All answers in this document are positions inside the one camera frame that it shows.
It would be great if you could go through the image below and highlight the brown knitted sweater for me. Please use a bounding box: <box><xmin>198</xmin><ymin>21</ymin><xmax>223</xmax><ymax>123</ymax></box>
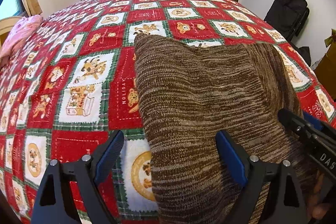
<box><xmin>134</xmin><ymin>34</ymin><xmax>317</xmax><ymax>223</ymax></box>

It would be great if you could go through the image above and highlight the right hand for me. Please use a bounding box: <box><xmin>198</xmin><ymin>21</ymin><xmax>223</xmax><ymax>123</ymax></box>
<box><xmin>306</xmin><ymin>170</ymin><xmax>335</xmax><ymax>223</ymax></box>

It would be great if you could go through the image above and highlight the wooden dresser with drawers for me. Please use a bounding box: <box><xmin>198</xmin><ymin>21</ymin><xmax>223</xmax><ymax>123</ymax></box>
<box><xmin>314</xmin><ymin>29</ymin><xmax>336</xmax><ymax>101</ymax></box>

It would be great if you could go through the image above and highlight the red patchwork bed quilt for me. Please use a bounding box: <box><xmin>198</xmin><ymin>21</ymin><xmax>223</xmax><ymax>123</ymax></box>
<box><xmin>1</xmin><ymin>0</ymin><xmax>335</xmax><ymax>223</ymax></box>

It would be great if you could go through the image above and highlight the black bag on floor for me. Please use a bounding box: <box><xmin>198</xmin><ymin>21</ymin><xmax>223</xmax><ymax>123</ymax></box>
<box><xmin>298</xmin><ymin>46</ymin><xmax>311</xmax><ymax>67</ymax></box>

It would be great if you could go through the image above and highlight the pink folded cloth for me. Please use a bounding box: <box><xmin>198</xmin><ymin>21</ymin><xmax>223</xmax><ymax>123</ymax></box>
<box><xmin>1</xmin><ymin>15</ymin><xmax>43</xmax><ymax>59</ymax></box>

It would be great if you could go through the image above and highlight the wooden bed headboard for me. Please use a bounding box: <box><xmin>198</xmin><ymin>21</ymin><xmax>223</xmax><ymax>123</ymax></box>
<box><xmin>0</xmin><ymin>16</ymin><xmax>22</xmax><ymax>46</ymax></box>

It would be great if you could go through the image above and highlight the window with blue frame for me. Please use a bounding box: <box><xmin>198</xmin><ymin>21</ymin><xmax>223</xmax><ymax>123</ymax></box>
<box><xmin>0</xmin><ymin>0</ymin><xmax>26</xmax><ymax>19</ymax></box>

